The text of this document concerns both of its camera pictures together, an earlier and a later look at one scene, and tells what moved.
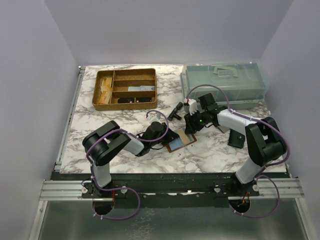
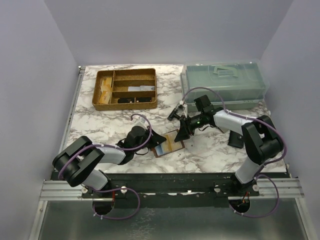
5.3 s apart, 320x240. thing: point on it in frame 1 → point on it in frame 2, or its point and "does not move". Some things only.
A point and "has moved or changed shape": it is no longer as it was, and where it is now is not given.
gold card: x=106 y=85 does not move
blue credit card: x=176 y=144 → x=159 y=150
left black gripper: x=170 y=136 → x=156 y=138
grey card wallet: x=223 y=128 does not move
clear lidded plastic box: x=246 y=82 does not move
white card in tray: x=141 y=88 does not move
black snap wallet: x=236 y=139 does not move
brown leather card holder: x=184 y=140 has moved or changed shape
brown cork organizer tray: x=125 y=89 does not move
